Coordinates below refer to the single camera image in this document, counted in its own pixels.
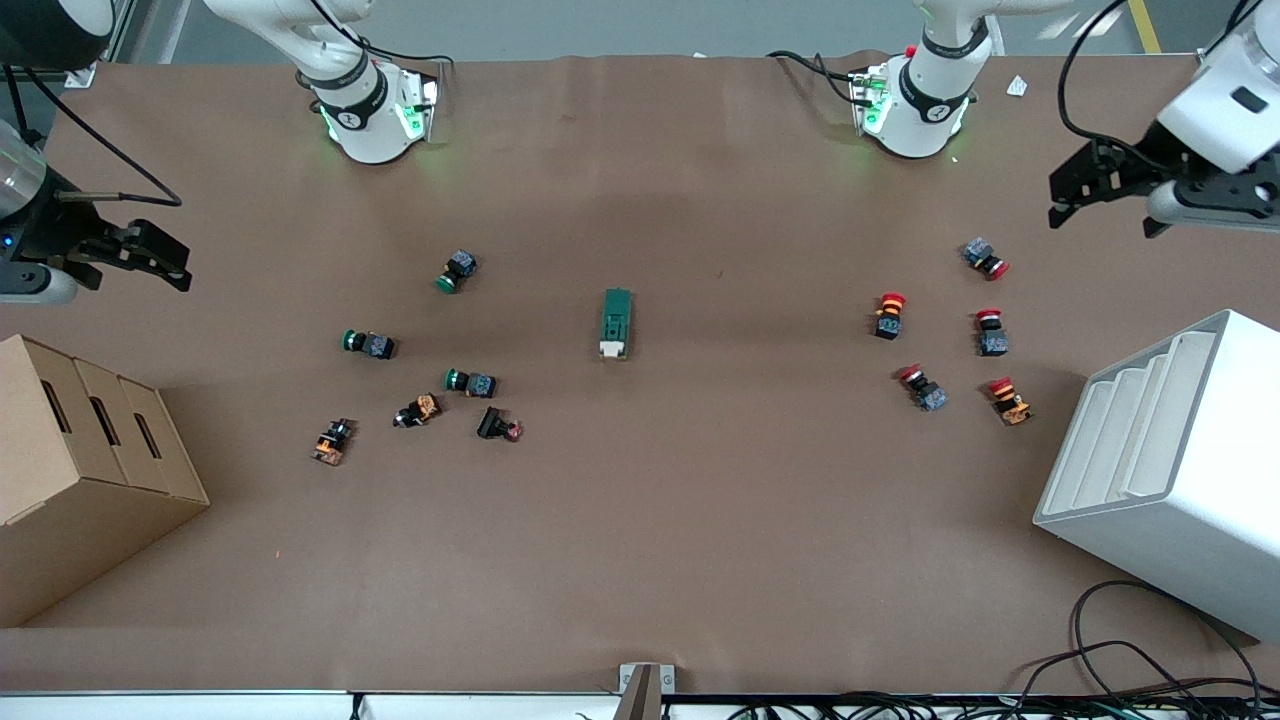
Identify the aluminium frame profile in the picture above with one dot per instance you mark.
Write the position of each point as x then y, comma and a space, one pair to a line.
1225, 30
110, 40

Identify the green push button blue block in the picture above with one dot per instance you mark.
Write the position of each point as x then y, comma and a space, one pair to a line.
457, 270
370, 345
472, 382

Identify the black button red lens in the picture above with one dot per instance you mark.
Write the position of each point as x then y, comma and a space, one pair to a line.
497, 425

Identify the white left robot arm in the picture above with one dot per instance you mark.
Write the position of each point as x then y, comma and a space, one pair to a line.
1220, 110

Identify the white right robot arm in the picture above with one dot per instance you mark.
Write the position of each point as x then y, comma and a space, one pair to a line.
365, 120

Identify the brown table mat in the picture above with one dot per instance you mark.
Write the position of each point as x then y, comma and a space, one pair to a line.
700, 500

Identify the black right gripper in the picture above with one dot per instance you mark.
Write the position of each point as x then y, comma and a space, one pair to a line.
52, 228

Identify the red button orange block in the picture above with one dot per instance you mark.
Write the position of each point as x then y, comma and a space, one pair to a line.
889, 315
1010, 400

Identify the grey metal bracket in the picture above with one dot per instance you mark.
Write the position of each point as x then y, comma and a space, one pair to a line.
645, 685

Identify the red button blue block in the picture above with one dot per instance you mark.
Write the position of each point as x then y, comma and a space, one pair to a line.
924, 390
991, 335
984, 257

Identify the white paper scrap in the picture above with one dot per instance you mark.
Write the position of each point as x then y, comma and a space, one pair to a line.
1017, 86

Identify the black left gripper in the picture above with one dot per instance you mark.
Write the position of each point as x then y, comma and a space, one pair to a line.
1136, 160

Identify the brown cardboard box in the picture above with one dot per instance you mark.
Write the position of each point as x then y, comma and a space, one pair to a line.
80, 470

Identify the black button orange block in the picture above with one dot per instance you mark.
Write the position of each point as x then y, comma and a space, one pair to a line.
418, 410
332, 442

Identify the green load switch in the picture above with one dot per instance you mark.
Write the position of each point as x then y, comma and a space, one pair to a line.
616, 320

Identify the white table edge rail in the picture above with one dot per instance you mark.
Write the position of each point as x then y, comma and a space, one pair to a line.
200, 705

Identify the white tiered organiser box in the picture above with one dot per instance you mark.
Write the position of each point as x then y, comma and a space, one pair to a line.
1170, 470

